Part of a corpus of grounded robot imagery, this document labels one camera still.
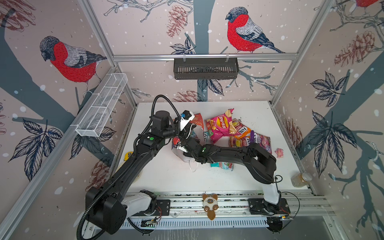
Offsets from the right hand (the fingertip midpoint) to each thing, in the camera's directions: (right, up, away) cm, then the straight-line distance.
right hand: (187, 143), depth 91 cm
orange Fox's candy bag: (+37, +7, +9) cm, 39 cm away
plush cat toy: (+13, -27, -18) cm, 35 cm away
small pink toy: (+57, -6, -1) cm, 58 cm away
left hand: (+4, +13, -20) cm, 24 cm away
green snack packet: (+23, -12, -5) cm, 26 cm away
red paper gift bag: (-5, -3, -9) cm, 11 cm away
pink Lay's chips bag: (+21, +11, +4) cm, 24 cm away
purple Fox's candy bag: (+49, +1, +4) cm, 49 cm away
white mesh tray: (-45, +16, -18) cm, 51 cm away
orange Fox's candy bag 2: (+31, 0, +4) cm, 31 cm away
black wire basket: (+12, +51, +13) cm, 54 cm away
